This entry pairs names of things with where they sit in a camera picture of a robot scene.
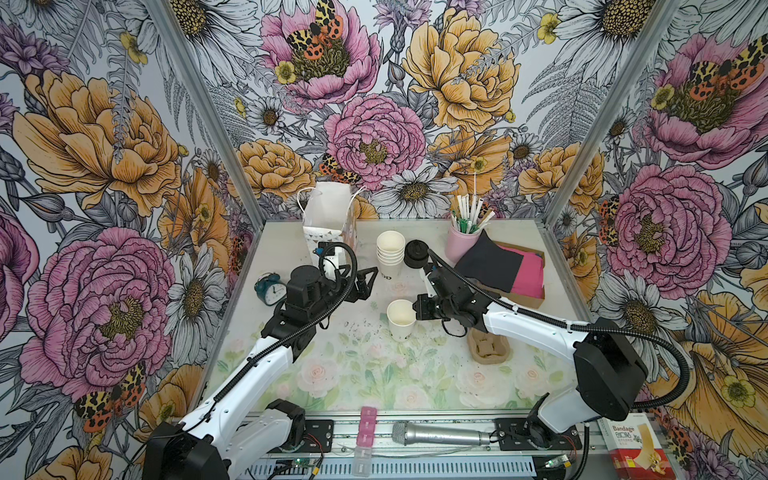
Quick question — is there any white paper coffee cup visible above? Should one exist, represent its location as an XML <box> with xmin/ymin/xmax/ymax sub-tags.
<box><xmin>386</xmin><ymin>299</ymin><xmax>416</xmax><ymax>342</ymax></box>

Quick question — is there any brown pulp cup carrier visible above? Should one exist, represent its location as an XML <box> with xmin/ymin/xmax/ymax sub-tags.
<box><xmin>467</xmin><ymin>329</ymin><xmax>512</xmax><ymax>365</ymax></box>

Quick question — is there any white cartoon gift bag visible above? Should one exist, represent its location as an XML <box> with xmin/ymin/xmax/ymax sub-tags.
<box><xmin>302</xmin><ymin>181</ymin><xmax>363</xmax><ymax>267</ymax></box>

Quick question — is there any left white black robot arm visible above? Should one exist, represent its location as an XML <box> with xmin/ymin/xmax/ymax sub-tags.
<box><xmin>142</xmin><ymin>264</ymin><xmax>378</xmax><ymax>479</ymax></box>

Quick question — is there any teal alarm clock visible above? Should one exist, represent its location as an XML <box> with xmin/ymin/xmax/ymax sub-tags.
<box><xmin>254</xmin><ymin>272</ymin><xmax>287</xmax><ymax>306</ymax></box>

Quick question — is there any stack of white paper cups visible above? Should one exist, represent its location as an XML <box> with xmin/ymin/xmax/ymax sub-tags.
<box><xmin>376</xmin><ymin>230</ymin><xmax>406</xmax><ymax>280</ymax></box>

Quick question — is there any black napkin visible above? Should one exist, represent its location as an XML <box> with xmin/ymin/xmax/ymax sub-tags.
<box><xmin>455</xmin><ymin>233</ymin><xmax>524</xmax><ymax>293</ymax></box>

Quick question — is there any stack of black cup lids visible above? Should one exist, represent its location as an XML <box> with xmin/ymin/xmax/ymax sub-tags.
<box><xmin>404</xmin><ymin>240</ymin><xmax>430</xmax><ymax>269</ymax></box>

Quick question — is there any pink straw holder cup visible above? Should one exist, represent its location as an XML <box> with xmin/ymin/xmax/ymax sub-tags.
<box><xmin>445</xmin><ymin>226</ymin><xmax>480</xmax><ymax>263</ymax></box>

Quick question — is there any brown cardboard sheet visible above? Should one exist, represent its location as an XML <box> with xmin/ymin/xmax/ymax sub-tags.
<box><xmin>497</xmin><ymin>242</ymin><xmax>545</xmax><ymax>309</ymax></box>

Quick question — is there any pink napkin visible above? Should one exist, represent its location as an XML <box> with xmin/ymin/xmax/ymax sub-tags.
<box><xmin>501</xmin><ymin>244</ymin><xmax>545</xmax><ymax>299</ymax></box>

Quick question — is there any bundle of wrapped straws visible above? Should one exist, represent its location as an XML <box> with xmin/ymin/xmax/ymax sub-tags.
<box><xmin>450</xmin><ymin>174</ymin><xmax>496</xmax><ymax>235</ymax></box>

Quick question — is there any silver microphone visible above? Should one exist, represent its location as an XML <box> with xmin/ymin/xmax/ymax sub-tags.
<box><xmin>391</xmin><ymin>421</ymin><xmax>494</xmax><ymax>446</ymax></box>

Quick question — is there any pink pill organizer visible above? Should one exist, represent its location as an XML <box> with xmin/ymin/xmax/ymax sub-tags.
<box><xmin>352</xmin><ymin>406</ymin><xmax>378</xmax><ymax>478</ymax></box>

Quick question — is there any bandage box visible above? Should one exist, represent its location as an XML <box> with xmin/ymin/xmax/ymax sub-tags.
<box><xmin>597</xmin><ymin>413</ymin><xmax>676</xmax><ymax>480</ymax></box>

